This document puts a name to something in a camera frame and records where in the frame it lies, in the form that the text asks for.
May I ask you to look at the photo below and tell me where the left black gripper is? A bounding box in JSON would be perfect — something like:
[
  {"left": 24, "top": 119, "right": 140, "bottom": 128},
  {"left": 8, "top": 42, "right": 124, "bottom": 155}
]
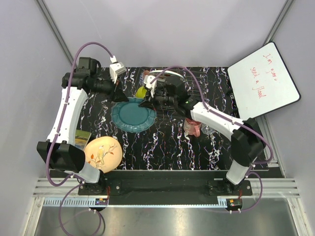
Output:
[{"left": 89, "top": 73, "right": 128, "bottom": 103}]

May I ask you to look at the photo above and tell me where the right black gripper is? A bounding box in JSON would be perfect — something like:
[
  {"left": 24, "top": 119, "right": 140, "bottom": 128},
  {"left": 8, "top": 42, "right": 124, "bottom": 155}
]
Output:
[{"left": 140, "top": 85, "right": 178, "bottom": 112}]

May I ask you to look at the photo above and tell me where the yellow-green bowl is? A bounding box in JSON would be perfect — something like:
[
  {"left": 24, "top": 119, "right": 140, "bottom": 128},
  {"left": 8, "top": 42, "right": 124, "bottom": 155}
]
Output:
[{"left": 135, "top": 86, "right": 147, "bottom": 99}]

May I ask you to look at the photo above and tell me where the teal scalloped plate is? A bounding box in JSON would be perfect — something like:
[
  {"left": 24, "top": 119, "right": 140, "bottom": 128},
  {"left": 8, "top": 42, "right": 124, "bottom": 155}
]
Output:
[{"left": 111, "top": 97, "right": 157, "bottom": 133}]

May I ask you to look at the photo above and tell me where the red patterned bowl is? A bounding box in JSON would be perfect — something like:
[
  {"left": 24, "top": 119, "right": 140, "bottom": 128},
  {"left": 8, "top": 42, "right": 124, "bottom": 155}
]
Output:
[{"left": 139, "top": 70, "right": 150, "bottom": 86}]

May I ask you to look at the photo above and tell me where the white watermelon plate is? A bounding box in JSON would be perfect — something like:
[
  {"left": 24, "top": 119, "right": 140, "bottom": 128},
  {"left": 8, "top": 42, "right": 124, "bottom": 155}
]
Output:
[{"left": 148, "top": 70, "right": 184, "bottom": 82}]

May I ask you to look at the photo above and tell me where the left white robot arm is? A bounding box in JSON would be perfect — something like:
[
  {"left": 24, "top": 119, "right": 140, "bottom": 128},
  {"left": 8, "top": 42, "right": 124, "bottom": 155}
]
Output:
[{"left": 36, "top": 57, "right": 128, "bottom": 195}]

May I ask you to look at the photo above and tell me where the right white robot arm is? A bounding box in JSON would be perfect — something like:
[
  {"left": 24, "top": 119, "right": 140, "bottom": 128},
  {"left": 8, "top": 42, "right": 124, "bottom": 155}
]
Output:
[{"left": 136, "top": 85, "right": 266, "bottom": 195}]

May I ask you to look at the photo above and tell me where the pink mug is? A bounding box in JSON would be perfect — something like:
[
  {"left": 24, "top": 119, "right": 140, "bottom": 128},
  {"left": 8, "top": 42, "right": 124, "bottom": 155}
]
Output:
[{"left": 184, "top": 118, "right": 201, "bottom": 137}]

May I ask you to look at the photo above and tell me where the landscape cover book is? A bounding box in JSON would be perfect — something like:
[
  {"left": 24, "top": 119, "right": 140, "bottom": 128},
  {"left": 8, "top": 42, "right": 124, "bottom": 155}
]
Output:
[{"left": 75, "top": 130, "right": 92, "bottom": 150}]

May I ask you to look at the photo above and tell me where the peach bird plate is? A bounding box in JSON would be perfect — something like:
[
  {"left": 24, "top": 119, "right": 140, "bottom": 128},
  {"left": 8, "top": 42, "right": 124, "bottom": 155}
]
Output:
[{"left": 84, "top": 136, "right": 123, "bottom": 174}]

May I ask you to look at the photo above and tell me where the clear glass cup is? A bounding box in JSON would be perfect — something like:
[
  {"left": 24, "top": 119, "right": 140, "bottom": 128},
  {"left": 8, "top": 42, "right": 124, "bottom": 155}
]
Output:
[{"left": 201, "top": 124, "right": 216, "bottom": 136}]

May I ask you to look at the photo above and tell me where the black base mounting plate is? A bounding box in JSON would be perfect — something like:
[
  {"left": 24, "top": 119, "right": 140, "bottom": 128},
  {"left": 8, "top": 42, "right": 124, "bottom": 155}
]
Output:
[{"left": 78, "top": 170, "right": 252, "bottom": 196}]

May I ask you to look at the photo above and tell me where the white whiteboard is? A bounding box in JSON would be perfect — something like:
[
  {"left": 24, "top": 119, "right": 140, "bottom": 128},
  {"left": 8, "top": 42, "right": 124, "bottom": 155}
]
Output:
[{"left": 227, "top": 42, "right": 301, "bottom": 120}]

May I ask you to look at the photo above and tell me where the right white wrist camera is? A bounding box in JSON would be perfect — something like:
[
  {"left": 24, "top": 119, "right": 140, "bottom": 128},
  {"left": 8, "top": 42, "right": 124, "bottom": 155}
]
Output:
[{"left": 144, "top": 75, "right": 157, "bottom": 97}]

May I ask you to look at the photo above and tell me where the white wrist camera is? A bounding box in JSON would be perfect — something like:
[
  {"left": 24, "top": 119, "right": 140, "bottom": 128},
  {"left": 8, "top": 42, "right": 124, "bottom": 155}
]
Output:
[
  {"left": 144, "top": 75, "right": 157, "bottom": 97},
  {"left": 109, "top": 56, "right": 126, "bottom": 84}
]

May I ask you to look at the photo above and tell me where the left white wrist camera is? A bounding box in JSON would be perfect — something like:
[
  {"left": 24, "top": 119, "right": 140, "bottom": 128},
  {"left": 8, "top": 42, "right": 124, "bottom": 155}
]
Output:
[{"left": 109, "top": 56, "right": 126, "bottom": 84}]

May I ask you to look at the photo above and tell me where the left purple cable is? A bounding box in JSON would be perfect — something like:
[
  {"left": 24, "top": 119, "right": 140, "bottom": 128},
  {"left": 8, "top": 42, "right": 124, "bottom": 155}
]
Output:
[{"left": 45, "top": 41, "right": 118, "bottom": 236}]

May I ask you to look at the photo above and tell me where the wire dish rack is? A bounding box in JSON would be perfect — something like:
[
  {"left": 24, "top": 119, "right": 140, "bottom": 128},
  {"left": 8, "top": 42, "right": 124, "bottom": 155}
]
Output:
[{"left": 134, "top": 67, "right": 213, "bottom": 114}]

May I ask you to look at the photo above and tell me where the aluminium slotted rail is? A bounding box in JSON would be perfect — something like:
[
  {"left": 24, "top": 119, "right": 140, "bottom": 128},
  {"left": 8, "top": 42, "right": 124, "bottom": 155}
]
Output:
[{"left": 33, "top": 178, "right": 300, "bottom": 208}]

